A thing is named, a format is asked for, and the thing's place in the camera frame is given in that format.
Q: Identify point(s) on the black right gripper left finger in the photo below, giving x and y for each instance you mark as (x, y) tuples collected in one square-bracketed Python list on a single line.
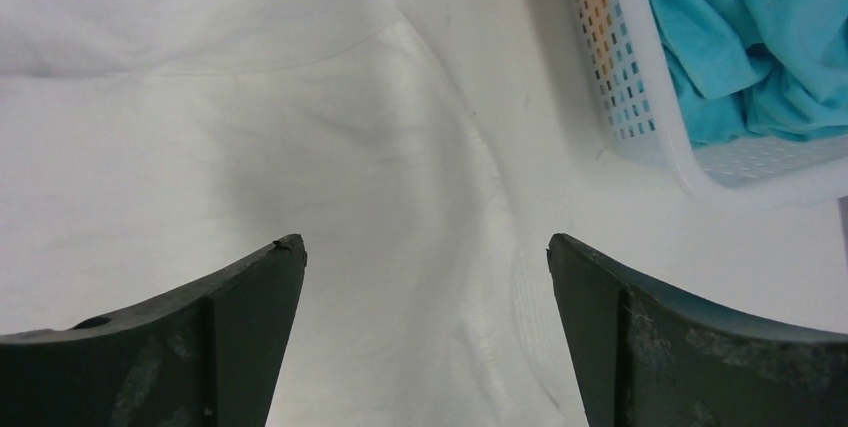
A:
[(207, 353)]

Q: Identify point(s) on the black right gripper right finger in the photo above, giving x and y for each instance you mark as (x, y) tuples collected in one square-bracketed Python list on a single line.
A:
[(647, 353)]

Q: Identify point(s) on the white t shirt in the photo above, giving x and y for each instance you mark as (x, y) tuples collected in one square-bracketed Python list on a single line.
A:
[(145, 143)]

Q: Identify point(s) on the white plastic laundry basket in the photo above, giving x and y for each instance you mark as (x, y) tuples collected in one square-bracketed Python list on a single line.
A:
[(638, 107)]

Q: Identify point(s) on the turquoise t shirt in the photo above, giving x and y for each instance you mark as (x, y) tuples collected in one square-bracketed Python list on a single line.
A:
[(757, 68)]

